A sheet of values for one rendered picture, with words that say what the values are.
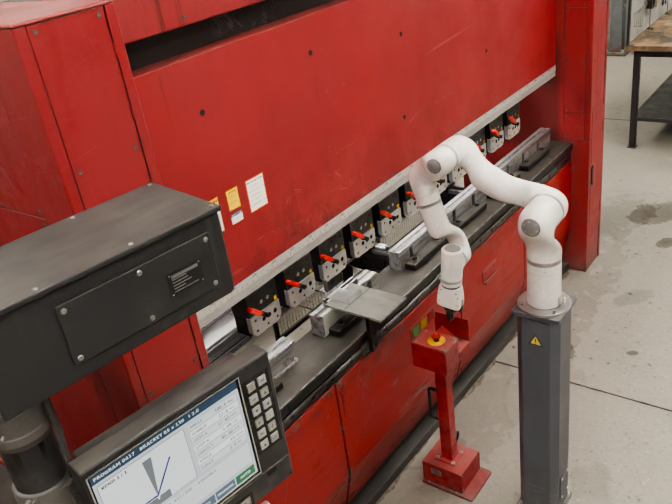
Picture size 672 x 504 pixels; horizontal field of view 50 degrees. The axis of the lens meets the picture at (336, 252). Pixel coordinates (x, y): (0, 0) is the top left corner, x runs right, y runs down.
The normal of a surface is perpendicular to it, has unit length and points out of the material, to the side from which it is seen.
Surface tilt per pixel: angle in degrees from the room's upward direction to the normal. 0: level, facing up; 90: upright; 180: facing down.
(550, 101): 90
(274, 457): 90
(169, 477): 90
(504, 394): 0
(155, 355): 90
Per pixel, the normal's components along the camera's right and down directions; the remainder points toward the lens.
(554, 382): 0.16, 0.44
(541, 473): -0.58, 0.45
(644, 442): -0.14, -0.88
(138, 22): 0.79, 0.18
